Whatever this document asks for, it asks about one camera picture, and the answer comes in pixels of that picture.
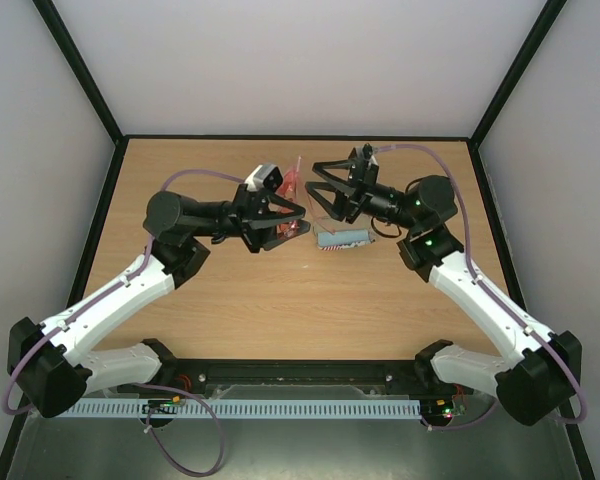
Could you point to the blue cleaning cloth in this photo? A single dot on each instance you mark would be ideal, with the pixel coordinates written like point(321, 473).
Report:
point(343, 239)

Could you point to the red thin frame sunglasses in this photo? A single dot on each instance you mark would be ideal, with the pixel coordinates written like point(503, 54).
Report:
point(292, 188)

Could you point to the light blue slotted cable duct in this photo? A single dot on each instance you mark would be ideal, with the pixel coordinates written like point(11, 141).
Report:
point(243, 409)

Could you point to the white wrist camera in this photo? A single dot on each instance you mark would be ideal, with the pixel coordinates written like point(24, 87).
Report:
point(265, 176)
point(367, 153)

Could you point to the left circuit board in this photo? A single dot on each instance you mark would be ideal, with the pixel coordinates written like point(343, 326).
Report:
point(163, 406)

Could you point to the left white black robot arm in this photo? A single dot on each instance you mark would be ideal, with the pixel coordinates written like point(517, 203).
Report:
point(54, 362)

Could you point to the right circuit board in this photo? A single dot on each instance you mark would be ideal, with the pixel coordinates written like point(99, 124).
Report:
point(446, 407)

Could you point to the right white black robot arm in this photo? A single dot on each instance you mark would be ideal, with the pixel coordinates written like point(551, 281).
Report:
point(535, 370)

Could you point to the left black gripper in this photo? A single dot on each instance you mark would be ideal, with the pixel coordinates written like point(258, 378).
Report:
point(250, 206)

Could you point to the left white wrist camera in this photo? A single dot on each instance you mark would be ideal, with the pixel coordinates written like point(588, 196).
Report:
point(265, 176)

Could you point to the circuit board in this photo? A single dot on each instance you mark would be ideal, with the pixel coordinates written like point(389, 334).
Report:
point(446, 407)
point(163, 406)

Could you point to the patterned sunglasses case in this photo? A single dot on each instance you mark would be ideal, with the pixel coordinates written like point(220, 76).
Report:
point(318, 228)

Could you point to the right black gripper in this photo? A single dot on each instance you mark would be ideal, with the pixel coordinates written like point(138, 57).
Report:
point(355, 190)

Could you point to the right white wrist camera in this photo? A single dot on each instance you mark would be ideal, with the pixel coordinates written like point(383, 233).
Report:
point(367, 153)

